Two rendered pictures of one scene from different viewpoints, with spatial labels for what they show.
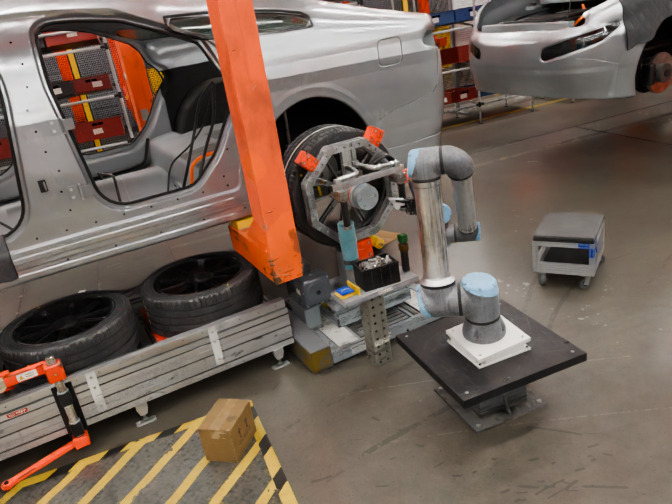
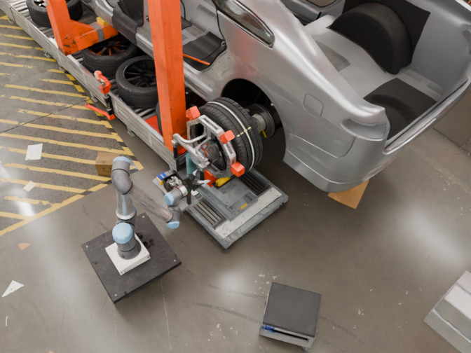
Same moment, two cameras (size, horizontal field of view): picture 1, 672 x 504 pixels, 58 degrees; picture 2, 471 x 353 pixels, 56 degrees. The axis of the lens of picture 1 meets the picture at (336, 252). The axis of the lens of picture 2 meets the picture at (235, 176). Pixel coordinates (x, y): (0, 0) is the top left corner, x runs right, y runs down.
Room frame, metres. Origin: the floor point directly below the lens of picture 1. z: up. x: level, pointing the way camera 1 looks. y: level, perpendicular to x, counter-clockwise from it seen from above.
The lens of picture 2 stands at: (2.43, -2.57, 3.52)
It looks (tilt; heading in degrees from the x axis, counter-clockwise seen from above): 50 degrees down; 69
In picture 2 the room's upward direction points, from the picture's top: 4 degrees clockwise
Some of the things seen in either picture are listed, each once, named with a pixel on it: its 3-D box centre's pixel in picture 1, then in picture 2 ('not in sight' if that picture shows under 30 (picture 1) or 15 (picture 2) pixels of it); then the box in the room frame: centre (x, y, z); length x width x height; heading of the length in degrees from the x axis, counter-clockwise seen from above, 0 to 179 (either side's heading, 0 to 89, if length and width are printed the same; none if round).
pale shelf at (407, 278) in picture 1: (374, 286); (174, 190); (2.81, -0.17, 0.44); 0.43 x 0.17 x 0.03; 115
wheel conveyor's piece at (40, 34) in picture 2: not in sight; (62, 23); (2.07, 3.18, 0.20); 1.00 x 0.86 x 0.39; 115
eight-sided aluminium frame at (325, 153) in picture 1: (351, 191); (210, 148); (3.14, -0.13, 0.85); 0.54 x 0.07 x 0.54; 115
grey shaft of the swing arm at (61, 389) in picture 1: (66, 401); (107, 101); (2.42, 1.34, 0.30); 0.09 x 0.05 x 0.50; 115
